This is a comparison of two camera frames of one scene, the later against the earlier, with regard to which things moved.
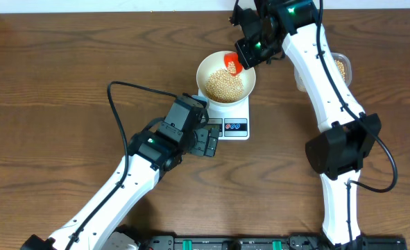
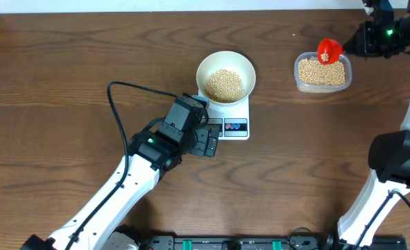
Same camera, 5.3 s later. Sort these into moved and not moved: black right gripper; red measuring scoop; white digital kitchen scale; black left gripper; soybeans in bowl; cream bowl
Moved: black right gripper; red measuring scoop
Not moved: black left gripper; soybeans in bowl; white digital kitchen scale; cream bowl
